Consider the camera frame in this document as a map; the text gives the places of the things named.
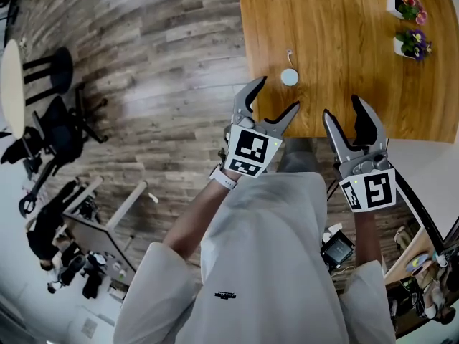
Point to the purple flowers in white pot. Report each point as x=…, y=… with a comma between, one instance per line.
x=412, y=45

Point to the black office chair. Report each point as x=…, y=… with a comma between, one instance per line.
x=59, y=127

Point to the person's left forearm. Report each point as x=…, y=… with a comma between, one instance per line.
x=193, y=224

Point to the person's gray trousers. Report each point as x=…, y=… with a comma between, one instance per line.
x=297, y=154

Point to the person's white shirt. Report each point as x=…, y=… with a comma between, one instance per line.
x=265, y=263

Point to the cluttered wooden table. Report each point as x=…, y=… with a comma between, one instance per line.
x=401, y=267

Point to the round white tape measure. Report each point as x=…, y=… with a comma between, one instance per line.
x=289, y=76

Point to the gray desk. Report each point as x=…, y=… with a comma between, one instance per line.
x=95, y=237

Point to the wooden office table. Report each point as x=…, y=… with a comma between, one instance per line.
x=322, y=23

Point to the person's right forearm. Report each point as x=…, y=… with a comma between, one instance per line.
x=367, y=238

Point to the pink flowers in white pot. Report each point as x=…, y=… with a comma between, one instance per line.
x=405, y=5

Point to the blue plate with banana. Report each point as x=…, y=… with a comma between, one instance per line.
x=417, y=262

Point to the black device with screen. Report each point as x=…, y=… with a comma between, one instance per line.
x=337, y=251

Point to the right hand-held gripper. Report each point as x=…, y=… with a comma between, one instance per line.
x=373, y=188

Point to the teal and white cup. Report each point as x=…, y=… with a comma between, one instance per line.
x=441, y=260

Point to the white wristband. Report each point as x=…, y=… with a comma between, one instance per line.
x=223, y=180

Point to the white paper scrap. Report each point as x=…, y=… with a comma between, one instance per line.
x=153, y=198

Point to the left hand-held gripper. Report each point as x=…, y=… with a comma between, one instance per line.
x=251, y=149

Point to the round beige table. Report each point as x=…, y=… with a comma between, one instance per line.
x=12, y=84

